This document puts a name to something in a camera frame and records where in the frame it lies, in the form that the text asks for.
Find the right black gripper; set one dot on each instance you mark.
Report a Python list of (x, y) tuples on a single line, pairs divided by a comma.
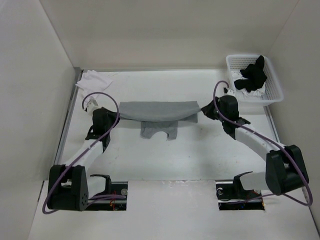
[(207, 111)]

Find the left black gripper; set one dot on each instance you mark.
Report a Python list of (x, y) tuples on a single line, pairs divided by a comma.
[(113, 115)]

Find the grey tank top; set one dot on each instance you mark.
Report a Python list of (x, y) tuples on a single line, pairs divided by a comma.
[(159, 116)]

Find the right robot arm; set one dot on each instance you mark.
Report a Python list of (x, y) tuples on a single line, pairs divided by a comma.
[(285, 168)]

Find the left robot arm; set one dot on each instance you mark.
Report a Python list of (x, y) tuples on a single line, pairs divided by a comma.
[(70, 187)]

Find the white tank top on table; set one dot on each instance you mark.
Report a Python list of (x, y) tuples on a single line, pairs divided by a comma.
[(93, 81)]

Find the white tank top in basket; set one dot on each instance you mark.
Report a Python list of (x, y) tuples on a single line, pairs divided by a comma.
[(236, 75)]

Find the black tank top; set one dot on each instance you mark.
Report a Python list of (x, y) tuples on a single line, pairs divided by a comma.
[(254, 76)]

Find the white plastic basket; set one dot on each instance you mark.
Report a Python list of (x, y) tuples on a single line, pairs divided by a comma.
[(273, 91)]

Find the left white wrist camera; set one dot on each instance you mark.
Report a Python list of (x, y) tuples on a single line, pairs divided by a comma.
[(90, 105)]

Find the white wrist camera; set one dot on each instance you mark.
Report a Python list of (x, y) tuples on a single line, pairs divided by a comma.
[(228, 91), (90, 105)]

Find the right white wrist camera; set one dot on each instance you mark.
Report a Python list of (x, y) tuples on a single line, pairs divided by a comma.
[(228, 91)]

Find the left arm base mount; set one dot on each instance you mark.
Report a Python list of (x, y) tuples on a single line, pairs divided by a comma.
[(114, 199)]

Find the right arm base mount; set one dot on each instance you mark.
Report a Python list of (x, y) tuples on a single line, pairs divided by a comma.
[(232, 197)]

